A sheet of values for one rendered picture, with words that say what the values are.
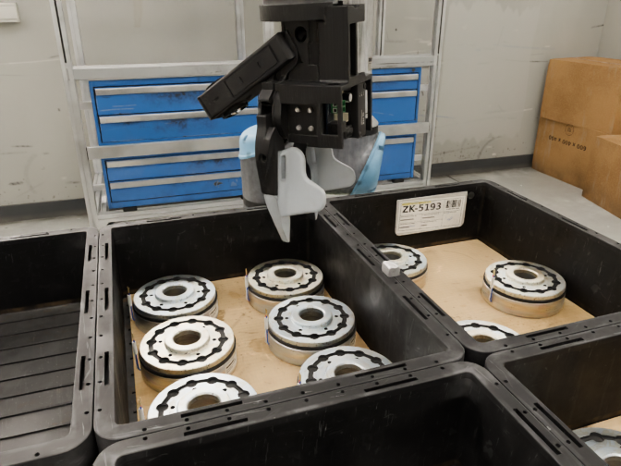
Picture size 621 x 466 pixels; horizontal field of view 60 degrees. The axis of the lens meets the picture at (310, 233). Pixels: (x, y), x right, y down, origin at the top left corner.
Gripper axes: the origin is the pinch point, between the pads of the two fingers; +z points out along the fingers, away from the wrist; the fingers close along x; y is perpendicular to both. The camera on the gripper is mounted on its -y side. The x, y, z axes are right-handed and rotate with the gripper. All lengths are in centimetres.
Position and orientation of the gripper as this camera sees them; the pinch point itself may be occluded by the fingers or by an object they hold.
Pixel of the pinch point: (293, 217)
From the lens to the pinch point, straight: 54.8
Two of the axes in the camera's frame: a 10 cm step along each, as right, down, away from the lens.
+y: 8.9, 1.5, -4.3
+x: 4.5, -3.9, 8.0
